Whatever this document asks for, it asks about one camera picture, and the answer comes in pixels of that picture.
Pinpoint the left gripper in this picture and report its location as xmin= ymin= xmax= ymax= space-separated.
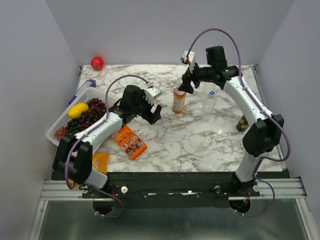
xmin=131 ymin=90 xmax=162 ymax=125

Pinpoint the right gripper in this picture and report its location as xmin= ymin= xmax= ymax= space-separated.
xmin=178 ymin=59 xmax=215 ymax=94

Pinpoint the blue cap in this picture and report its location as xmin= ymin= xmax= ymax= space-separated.
xmin=208 ymin=91 xmax=216 ymax=98

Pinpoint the clear bottle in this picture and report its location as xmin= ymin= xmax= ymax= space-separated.
xmin=202 ymin=92 xmax=217 ymax=114

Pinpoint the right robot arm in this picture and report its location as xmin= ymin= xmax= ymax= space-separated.
xmin=178 ymin=46 xmax=284 ymax=196

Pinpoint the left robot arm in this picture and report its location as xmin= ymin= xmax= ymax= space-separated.
xmin=52 ymin=83 xmax=162 ymax=198

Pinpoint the orange juice bottle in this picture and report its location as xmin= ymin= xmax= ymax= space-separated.
xmin=172 ymin=85 xmax=187 ymax=114

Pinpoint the orange snack box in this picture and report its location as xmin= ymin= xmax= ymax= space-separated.
xmin=111 ymin=125 xmax=148 ymax=160

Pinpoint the white plastic basket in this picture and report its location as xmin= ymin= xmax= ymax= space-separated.
xmin=46 ymin=87 xmax=123 ymax=151

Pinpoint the dark purple grape bunch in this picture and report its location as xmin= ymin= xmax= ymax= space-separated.
xmin=78 ymin=98 xmax=107 ymax=131

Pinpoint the black can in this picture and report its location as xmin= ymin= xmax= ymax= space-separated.
xmin=236 ymin=115 xmax=249 ymax=132

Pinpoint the yellow snack bag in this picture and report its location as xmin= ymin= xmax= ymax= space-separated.
xmin=84 ymin=152 xmax=109 ymax=189

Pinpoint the purple white box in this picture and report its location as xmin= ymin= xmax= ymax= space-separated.
xmin=68 ymin=78 xmax=96 ymax=105

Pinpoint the yellow mango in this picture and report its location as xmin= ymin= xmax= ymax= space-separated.
xmin=67 ymin=102 xmax=89 ymax=119

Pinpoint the red apple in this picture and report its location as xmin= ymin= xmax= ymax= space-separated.
xmin=90 ymin=56 xmax=104 ymax=71

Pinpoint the black blue grape bunch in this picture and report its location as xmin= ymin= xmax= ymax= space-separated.
xmin=65 ymin=117 xmax=82 ymax=135

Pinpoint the light red grape bunch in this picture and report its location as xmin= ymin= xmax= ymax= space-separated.
xmin=54 ymin=127 xmax=68 ymax=140

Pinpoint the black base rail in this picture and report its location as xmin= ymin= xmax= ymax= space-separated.
xmin=81 ymin=171 xmax=262 ymax=210

